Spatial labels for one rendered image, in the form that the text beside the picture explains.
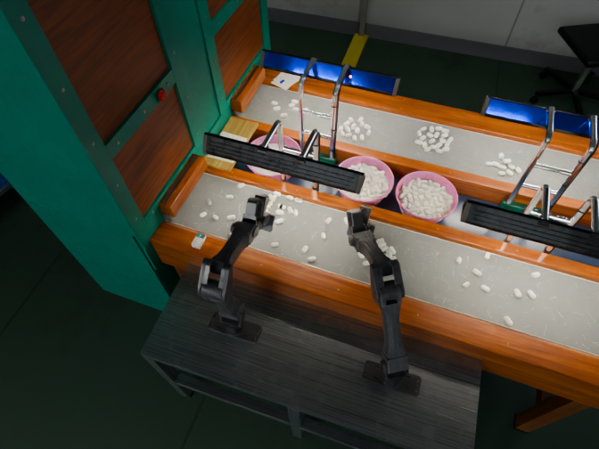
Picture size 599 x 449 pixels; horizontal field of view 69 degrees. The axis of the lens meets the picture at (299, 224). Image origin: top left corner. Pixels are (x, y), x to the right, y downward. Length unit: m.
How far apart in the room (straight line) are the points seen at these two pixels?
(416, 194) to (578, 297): 0.73
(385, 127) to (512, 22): 2.09
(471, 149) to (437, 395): 1.16
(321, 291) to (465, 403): 0.62
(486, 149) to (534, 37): 2.04
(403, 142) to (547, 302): 0.94
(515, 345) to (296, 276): 0.81
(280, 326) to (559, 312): 1.03
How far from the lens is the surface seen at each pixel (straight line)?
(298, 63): 2.02
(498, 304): 1.79
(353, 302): 1.63
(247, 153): 1.63
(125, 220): 1.72
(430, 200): 1.97
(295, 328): 1.69
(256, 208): 1.50
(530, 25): 4.14
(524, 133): 2.39
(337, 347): 1.66
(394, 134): 2.22
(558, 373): 1.75
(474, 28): 4.14
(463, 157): 2.20
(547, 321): 1.84
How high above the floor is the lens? 2.24
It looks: 55 degrees down
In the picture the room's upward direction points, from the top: 2 degrees counter-clockwise
